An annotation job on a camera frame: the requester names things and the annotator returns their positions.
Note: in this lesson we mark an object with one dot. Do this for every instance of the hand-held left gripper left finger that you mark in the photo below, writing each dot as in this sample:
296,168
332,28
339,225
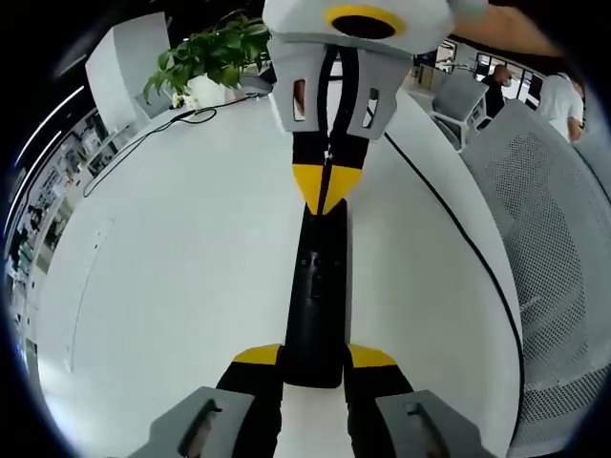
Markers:
238,410

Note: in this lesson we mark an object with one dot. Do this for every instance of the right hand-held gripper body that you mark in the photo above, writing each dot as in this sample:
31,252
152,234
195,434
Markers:
296,19

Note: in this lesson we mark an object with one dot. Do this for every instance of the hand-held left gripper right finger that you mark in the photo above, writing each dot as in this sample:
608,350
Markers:
382,410

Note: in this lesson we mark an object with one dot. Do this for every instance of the potted green plant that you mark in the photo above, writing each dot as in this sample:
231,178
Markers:
215,52

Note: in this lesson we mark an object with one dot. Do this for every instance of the grey mesh office chair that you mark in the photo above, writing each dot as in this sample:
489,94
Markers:
549,248

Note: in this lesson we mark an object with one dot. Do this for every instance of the wide white column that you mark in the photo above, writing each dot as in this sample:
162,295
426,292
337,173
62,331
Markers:
124,71

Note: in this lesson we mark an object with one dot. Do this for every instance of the person's white shirt torso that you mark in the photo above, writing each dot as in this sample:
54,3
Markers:
558,102

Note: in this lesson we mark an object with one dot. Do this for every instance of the black remote control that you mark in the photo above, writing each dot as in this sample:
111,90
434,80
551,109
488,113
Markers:
317,324

